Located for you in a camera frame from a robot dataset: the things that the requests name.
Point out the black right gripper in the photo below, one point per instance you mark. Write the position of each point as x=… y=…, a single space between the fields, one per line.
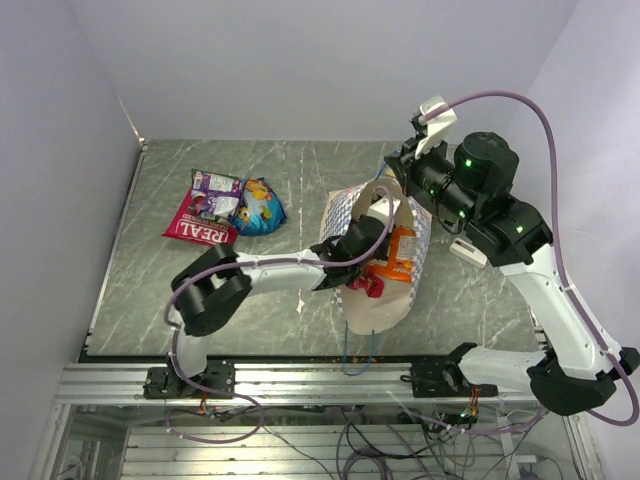
x=406 y=165

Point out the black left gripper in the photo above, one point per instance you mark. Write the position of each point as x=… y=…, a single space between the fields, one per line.
x=384 y=253

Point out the orange snack bag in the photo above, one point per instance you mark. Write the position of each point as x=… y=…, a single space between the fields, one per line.
x=399 y=264

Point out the blue checkered paper bag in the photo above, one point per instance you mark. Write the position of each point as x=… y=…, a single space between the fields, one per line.
x=364 y=316

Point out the blue candy snack bag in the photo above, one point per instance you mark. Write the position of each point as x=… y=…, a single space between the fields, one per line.
x=260 y=211

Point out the purple candy snack bag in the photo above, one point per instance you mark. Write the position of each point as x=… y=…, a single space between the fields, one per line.
x=215 y=196

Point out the red REAL chips bag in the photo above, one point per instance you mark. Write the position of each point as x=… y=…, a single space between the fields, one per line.
x=189 y=227

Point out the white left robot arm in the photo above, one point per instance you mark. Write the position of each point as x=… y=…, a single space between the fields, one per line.
x=210 y=290

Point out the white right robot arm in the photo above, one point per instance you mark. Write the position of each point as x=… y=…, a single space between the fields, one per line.
x=579 y=369

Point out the pink small candy packet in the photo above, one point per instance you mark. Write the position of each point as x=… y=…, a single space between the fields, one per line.
x=372 y=285

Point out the white small box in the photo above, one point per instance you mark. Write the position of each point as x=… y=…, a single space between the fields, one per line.
x=468 y=253

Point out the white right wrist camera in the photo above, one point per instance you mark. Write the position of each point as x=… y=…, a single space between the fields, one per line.
x=432 y=121

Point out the aluminium frame rail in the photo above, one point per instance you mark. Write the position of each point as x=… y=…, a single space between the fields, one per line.
x=269 y=384

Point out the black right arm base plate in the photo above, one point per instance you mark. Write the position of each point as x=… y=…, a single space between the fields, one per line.
x=438 y=376

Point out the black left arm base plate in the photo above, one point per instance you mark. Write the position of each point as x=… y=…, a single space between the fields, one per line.
x=163 y=383

